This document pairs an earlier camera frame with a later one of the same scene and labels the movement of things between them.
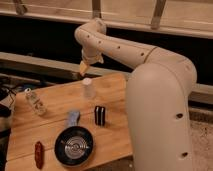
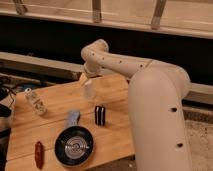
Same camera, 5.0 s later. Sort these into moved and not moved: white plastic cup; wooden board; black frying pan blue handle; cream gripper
Moved: cream gripper
Not moved: black frying pan blue handle; white plastic cup; wooden board
